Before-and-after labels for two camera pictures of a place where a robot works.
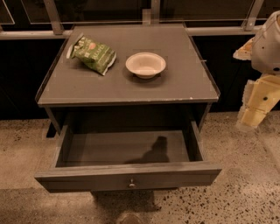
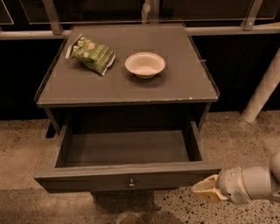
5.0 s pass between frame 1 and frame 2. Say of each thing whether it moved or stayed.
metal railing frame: stayed
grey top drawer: stayed
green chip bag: stayed
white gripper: moved
